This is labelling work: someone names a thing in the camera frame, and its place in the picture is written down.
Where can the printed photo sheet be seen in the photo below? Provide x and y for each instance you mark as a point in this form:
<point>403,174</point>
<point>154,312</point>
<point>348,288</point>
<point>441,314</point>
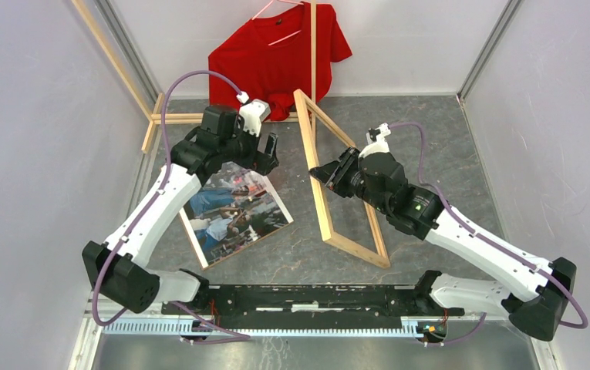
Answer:
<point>237,193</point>

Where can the pink clothes hanger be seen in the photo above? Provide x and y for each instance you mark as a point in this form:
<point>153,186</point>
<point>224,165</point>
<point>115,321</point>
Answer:
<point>278,21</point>

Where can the red t-shirt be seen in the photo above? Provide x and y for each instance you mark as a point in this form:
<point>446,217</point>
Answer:
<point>273,73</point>

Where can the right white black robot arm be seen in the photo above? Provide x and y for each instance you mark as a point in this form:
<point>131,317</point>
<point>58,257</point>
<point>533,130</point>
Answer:
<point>532,291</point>

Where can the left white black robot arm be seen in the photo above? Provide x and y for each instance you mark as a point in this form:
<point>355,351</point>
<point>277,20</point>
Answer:
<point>117,267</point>

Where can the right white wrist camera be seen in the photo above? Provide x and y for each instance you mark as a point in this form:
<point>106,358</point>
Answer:
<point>376,140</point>

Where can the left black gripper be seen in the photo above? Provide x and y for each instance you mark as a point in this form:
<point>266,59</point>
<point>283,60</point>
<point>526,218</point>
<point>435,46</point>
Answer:
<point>264,163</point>

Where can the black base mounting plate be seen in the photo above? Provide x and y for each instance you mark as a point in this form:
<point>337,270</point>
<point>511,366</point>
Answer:
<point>322,306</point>

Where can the brown backing board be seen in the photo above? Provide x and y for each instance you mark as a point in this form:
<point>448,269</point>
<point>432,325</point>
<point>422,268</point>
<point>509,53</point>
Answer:
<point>215,239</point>

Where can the light wooden picture frame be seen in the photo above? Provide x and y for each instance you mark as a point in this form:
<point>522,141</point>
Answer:
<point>308,112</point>

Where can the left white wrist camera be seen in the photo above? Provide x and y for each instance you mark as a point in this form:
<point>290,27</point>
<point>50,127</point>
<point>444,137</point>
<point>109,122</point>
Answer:
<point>253,112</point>

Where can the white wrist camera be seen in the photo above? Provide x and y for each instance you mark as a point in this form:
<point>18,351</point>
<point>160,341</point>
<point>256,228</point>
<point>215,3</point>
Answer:
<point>253,112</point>
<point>376,140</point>

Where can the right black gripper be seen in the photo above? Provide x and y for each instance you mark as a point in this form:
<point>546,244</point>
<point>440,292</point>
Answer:
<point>338,171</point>

